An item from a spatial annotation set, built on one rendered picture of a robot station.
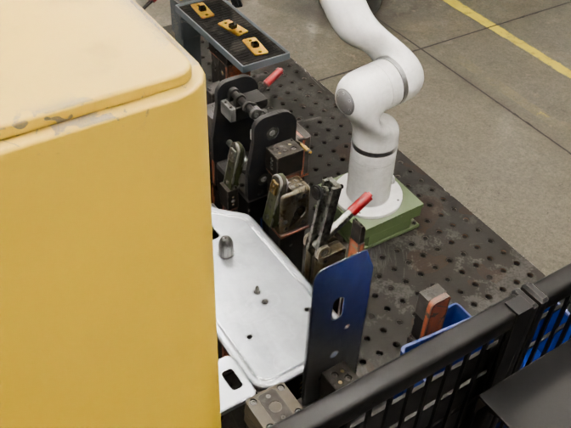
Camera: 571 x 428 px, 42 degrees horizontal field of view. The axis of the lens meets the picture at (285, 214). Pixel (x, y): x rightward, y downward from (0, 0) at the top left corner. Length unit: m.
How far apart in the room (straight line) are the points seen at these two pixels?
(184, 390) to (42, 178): 0.12
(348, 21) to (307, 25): 2.71
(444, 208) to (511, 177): 1.37
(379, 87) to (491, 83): 2.45
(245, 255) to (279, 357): 0.27
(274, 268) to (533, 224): 1.94
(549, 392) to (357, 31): 1.12
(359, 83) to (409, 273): 0.54
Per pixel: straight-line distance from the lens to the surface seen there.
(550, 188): 3.52
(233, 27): 1.98
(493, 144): 3.69
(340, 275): 1.10
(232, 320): 1.43
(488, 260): 2.06
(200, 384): 0.30
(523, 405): 0.86
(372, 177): 1.92
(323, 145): 2.34
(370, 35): 1.79
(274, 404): 1.25
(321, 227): 1.44
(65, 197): 0.21
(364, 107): 1.72
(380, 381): 0.69
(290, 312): 1.44
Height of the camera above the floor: 2.11
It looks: 42 degrees down
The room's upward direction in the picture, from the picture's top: 3 degrees clockwise
